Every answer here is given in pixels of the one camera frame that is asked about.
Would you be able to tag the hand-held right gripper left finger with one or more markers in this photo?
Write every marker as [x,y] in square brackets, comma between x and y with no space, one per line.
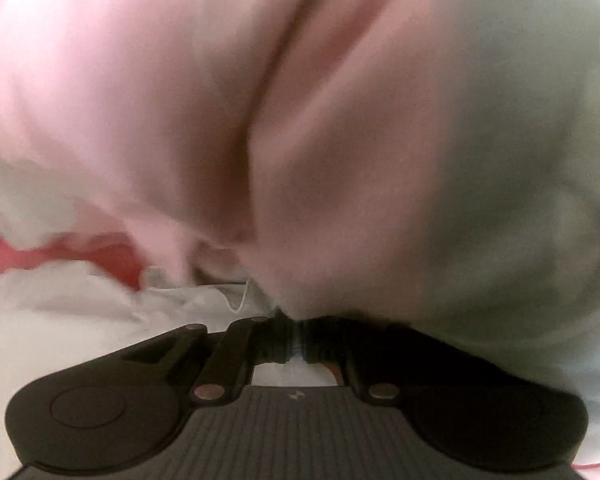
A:
[285,342]

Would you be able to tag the pink floral bed blanket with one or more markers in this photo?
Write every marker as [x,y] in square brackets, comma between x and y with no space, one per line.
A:
[10,260]

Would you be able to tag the white shirt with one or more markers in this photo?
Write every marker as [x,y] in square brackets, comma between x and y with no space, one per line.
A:
[355,135]

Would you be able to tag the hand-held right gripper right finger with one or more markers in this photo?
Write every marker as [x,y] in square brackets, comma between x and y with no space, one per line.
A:
[312,342]

